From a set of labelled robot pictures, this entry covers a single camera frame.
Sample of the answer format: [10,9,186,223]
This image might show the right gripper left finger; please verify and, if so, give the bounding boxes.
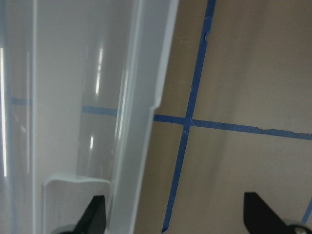
[53,195,106,234]

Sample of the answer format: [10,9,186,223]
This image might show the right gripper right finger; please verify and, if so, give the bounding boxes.
[244,192,312,234]

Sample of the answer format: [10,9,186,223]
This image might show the clear plastic box lid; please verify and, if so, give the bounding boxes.
[0,0,179,234]

